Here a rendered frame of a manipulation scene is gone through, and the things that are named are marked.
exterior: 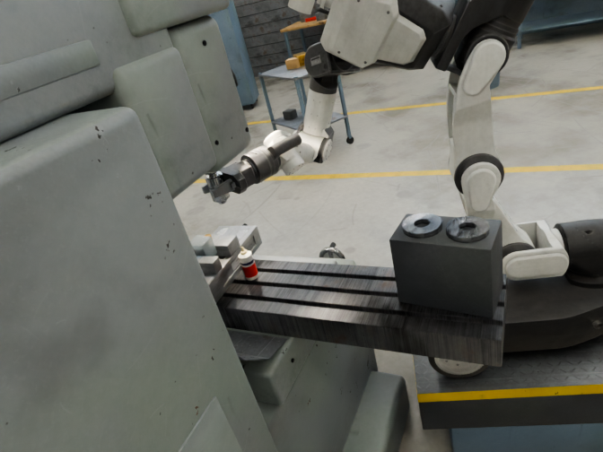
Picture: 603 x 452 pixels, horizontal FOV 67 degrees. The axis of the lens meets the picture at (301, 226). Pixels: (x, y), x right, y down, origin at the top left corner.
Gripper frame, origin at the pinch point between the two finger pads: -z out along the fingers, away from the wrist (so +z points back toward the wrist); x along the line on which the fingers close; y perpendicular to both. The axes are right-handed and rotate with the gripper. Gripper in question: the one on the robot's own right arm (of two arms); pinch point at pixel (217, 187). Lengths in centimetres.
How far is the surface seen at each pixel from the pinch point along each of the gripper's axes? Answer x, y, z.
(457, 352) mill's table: 59, 37, 14
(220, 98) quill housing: 9.2, -22.9, 4.0
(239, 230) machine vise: -18.7, 25.0, 10.4
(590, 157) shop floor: -14, 126, 297
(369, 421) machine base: 15, 103, 18
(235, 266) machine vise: -7.6, 29.0, -0.1
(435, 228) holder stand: 49, 12, 24
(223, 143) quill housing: 11.0, -13.5, 0.3
